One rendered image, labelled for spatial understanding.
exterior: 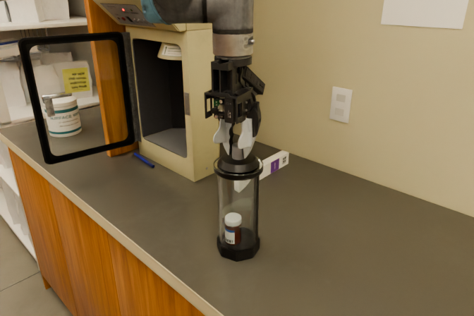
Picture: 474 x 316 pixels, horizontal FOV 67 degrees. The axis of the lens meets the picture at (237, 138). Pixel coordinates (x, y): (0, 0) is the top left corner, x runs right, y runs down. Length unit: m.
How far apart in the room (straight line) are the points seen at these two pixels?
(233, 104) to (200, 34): 0.44
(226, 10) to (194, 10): 0.05
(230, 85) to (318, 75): 0.64
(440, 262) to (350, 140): 0.49
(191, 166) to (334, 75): 0.56
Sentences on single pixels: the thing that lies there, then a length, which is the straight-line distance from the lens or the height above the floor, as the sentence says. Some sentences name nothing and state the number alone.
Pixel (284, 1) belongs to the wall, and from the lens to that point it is 1.34.
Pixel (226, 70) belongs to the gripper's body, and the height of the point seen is 1.38.
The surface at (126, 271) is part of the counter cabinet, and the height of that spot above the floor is 0.76.
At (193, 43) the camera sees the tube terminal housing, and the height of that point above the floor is 1.38.
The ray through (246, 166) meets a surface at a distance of 0.75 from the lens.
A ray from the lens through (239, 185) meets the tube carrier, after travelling 0.76.
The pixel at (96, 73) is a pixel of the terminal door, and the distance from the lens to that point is 1.27.
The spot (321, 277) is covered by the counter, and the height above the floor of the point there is 0.94.
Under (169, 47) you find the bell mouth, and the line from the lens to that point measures 1.16.
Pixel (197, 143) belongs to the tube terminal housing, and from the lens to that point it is 1.13.
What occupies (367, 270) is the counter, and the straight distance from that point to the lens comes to 0.90.
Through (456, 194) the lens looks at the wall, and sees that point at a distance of 1.22.
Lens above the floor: 1.51
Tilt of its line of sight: 22 degrees down
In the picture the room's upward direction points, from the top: straight up
